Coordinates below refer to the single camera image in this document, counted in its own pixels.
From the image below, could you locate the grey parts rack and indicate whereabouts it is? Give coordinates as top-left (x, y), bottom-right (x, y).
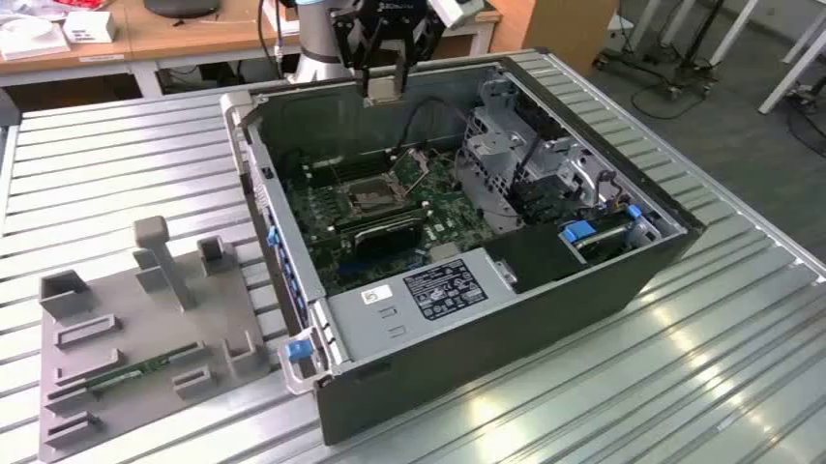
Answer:
top-left (37, 216), bottom-right (274, 464)

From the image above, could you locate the metal drive cage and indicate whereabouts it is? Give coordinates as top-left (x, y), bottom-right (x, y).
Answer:
top-left (461, 76), bottom-right (670, 243)

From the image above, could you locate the wooden desk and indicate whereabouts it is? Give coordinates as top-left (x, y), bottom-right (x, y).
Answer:
top-left (0, 0), bottom-right (505, 101)

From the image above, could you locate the thick black sleeved cable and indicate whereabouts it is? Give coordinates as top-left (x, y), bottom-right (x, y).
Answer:
top-left (394, 95), bottom-right (468, 152)

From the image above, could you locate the graphics card with fan shroud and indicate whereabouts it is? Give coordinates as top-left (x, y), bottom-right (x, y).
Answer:
top-left (335, 212), bottom-right (428, 272)

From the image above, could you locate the black round object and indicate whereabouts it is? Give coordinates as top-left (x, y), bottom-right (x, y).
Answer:
top-left (141, 0), bottom-right (221, 20)

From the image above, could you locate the metal socket cover frame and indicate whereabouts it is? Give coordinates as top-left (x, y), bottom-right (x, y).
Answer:
top-left (392, 148), bottom-right (433, 184)

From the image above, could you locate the flat white box with disc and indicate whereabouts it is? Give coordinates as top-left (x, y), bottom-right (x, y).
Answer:
top-left (0, 17), bottom-right (73, 63)

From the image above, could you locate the CPU socket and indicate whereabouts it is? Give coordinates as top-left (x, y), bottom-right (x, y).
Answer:
top-left (339, 174), bottom-right (414, 218)

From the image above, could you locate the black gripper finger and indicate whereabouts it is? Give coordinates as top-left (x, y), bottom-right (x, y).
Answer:
top-left (329, 10), bottom-right (386, 102)
top-left (393, 17), bottom-right (449, 96)

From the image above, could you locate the hard disk in blue carrier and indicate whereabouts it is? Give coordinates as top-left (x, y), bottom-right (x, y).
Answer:
top-left (558, 219), bottom-right (633, 266)

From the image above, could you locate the green motherboard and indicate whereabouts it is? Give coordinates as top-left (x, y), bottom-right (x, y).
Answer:
top-left (283, 144), bottom-right (500, 297)

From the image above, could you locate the blue case latch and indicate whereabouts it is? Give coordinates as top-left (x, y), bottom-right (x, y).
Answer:
top-left (282, 338), bottom-right (314, 363)

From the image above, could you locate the white table frame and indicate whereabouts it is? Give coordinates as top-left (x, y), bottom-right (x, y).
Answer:
top-left (756, 0), bottom-right (826, 116)

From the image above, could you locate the open black PC case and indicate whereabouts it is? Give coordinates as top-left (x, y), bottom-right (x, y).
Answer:
top-left (217, 46), bottom-right (706, 447)

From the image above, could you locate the grey power supply unit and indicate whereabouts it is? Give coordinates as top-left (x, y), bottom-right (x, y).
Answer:
top-left (321, 247), bottom-right (522, 364)

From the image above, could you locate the silver CPU plate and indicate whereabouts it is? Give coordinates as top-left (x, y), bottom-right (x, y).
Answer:
top-left (362, 76), bottom-right (404, 108)

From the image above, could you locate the wooden cabinet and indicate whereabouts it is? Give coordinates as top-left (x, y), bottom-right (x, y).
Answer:
top-left (490, 0), bottom-right (620, 79)

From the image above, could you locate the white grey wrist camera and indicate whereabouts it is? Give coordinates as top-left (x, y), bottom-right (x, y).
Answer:
top-left (429, 0), bottom-right (474, 29)

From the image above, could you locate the green RAM stick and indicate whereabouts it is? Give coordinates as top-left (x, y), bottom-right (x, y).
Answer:
top-left (82, 345), bottom-right (201, 393)

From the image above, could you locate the black wheeled stand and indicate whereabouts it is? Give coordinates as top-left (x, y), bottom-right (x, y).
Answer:
top-left (592, 0), bottom-right (724, 102)

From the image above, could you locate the white cardboard box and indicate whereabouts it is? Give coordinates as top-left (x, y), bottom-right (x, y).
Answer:
top-left (61, 10), bottom-right (121, 46)

